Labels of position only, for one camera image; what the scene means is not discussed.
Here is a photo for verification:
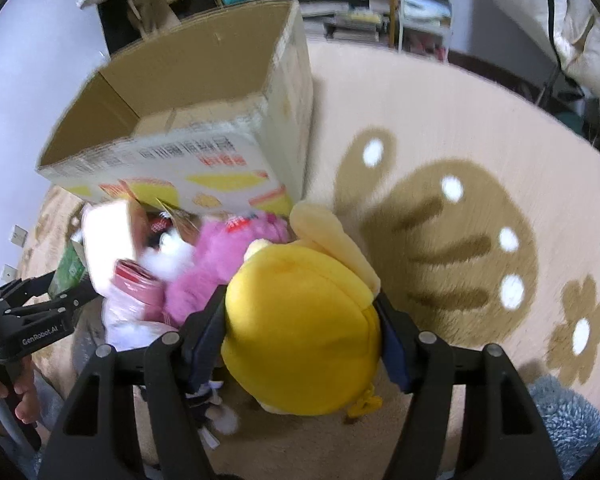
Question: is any pink plush bear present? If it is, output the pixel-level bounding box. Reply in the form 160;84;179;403
163;211;290;327

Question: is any white penguin plush black cap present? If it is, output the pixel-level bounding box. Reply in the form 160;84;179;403
138;216;199;282

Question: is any cardboard box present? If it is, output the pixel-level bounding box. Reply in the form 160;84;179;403
36;0;313;214

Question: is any blue fluffy mat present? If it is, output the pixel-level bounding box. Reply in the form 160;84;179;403
528;375;600;479

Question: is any wall socket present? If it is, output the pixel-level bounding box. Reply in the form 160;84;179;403
1;264;18;283
9;224;28;248

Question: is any person's left hand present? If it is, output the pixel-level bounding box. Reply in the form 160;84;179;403
0;356;40;425

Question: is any wall socket lower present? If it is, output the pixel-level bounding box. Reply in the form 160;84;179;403
1;264;18;283

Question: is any wall socket upper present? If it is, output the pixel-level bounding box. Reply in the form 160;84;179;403
9;224;28;248

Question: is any white metal cart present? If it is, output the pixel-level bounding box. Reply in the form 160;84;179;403
398;0;454;63

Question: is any white garment bag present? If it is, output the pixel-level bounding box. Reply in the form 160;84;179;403
494;0;600;99

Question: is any pink white roll pillow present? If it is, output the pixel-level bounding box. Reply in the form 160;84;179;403
81;200;149;297

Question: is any yellow plush toy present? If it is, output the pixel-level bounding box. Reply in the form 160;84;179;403
221;202;382;419

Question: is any pink plush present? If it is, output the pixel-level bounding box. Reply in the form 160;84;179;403
102;259;175;352

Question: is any green snack packet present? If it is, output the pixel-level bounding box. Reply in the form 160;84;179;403
47;242;87;299

